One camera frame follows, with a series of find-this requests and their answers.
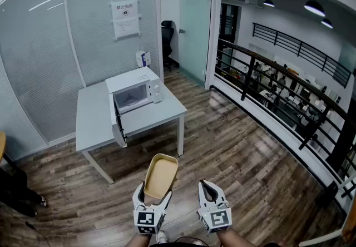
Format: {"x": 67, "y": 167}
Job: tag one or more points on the white microwave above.
{"x": 130, "y": 77}

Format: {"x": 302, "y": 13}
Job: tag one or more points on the white printed notice sheet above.
{"x": 126, "y": 27}

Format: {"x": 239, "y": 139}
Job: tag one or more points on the grey table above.
{"x": 94, "y": 118}

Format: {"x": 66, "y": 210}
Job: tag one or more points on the white paper bag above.
{"x": 143, "y": 58}

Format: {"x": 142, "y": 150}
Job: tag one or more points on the black office chair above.
{"x": 167, "y": 38}

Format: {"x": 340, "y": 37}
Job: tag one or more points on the person's left forearm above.
{"x": 143, "y": 240}

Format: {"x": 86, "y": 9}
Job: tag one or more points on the white sign with camera icon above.
{"x": 124, "y": 9}

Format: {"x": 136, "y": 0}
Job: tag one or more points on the yellow rectangular tray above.
{"x": 161, "y": 173}

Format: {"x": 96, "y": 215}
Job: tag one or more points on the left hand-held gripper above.
{"x": 146, "y": 219}

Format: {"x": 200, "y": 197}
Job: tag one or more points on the person's right forearm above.
{"x": 233, "y": 239}

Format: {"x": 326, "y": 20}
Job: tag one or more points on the black pendant lamp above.
{"x": 314, "y": 9}
{"x": 327, "y": 24}
{"x": 269, "y": 4}

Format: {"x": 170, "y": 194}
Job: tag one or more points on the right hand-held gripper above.
{"x": 219, "y": 218}

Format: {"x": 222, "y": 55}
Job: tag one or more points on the person's white shoe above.
{"x": 162, "y": 237}
{"x": 198, "y": 243}

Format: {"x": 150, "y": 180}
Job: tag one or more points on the frosted glass door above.
{"x": 194, "y": 26}

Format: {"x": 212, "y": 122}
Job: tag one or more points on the black slatted metal railing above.
{"x": 300, "y": 45}

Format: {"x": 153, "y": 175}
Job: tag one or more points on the black railing with wooden handrail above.
{"x": 251, "y": 73}

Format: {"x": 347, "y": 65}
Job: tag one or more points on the round wooden table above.
{"x": 2, "y": 143}

